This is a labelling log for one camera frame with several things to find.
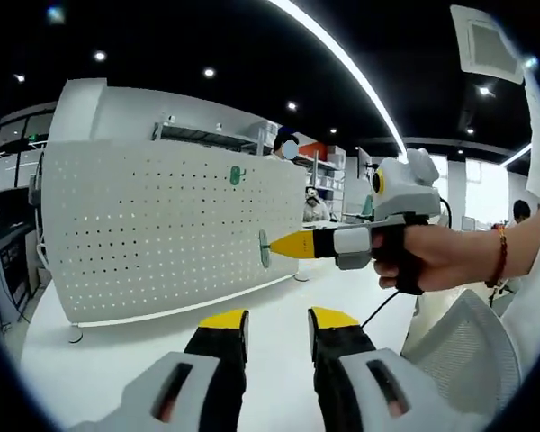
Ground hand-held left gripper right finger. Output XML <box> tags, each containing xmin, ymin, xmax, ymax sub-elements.
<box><xmin>308</xmin><ymin>306</ymin><xmax>483</xmax><ymax>432</ymax></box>

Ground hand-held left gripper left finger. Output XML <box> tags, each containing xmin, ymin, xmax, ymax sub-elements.
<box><xmin>69</xmin><ymin>308</ymin><xmax>250</xmax><ymax>432</ymax></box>

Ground white perforated mounting plate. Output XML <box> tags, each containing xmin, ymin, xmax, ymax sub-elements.
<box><xmin>40</xmin><ymin>139</ymin><xmax>311</xmax><ymax>344</ymax></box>

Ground person's right hand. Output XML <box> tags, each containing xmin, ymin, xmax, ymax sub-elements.
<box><xmin>371</xmin><ymin>223</ymin><xmax>495</xmax><ymax>297</ymax></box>

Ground white ceiling light strip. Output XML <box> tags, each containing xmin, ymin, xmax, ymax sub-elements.
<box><xmin>267</xmin><ymin>0</ymin><xmax>410</xmax><ymax>157</ymax></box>

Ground white shelf with bins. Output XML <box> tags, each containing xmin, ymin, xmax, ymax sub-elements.
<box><xmin>296</xmin><ymin>143</ymin><xmax>348</xmax><ymax>221</ymax></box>

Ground grey mesh office chair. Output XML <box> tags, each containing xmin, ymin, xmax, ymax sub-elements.
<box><xmin>402</xmin><ymin>287</ymin><xmax>523</xmax><ymax>409</ymax></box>

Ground stack of translucent storage boxes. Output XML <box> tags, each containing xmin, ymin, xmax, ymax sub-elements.
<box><xmin>247</xmin><ymin>120</ymin><xmax>280</xmax><ymax>154</ymax></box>

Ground white ceiling air vent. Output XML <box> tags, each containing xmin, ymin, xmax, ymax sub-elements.
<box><xmin>449</xmin><ymin>4</ymin><xmax>526</xmax><ymax>86</ymax></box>

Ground grey metal shelf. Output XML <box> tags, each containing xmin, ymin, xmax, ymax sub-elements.
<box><xmin>151</xmin><ymin>121</ymin><xmax>265</xmax><ymax>157</ymax></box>

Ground round ceiling spotlights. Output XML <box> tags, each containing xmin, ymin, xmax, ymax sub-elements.
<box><xmin>13</xmin><ymin>49</ymin><xmax>539</xmax><ymax>136</ymax></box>

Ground black equipment cabinet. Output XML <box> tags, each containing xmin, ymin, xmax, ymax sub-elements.
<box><xmin>0</xmin><ymin>188</ymin><xmax>40</xmax><ymax>325</ymax></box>

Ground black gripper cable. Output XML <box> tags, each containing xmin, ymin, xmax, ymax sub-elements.
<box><xmin>359</xmin><ymin>197</ymin><xmax>454</xmax><ymax>332</ymax></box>

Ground red bead bracelet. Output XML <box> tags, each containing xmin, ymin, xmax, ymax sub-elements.
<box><xmin>484</xmin><ymin>223</ymin><xmax>509</xmax><ymax>289</ymax></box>

